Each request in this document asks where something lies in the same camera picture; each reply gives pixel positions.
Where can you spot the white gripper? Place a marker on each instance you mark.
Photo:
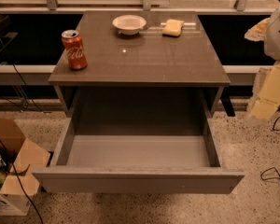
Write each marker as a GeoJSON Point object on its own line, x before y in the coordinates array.
{"type": "Point", "coordinates": [278, 36]}

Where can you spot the red coke can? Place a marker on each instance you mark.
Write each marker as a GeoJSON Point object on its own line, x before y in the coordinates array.
{"type": "Point", "coordinates": [73, 44]}

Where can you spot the open grey top drawer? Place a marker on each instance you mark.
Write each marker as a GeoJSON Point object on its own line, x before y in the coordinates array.
{"type": "Point", "coordinates": [138, 140]}

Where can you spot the yellow sponge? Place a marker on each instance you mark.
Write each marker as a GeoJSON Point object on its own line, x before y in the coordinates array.
{"type": "Point", "coordinates": [173, 27]}

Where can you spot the white bowl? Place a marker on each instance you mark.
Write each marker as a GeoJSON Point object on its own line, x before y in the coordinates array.
{"type": "Point", "coordinates": [129, 24]}

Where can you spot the grey cabinet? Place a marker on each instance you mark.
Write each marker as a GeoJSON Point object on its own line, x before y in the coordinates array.
{"type": "Point", "coordinates": [149, 58]}

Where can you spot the cardboard box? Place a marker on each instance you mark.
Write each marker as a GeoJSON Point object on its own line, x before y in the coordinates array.
{"type": "Point", "coordinates": [21, 155]}

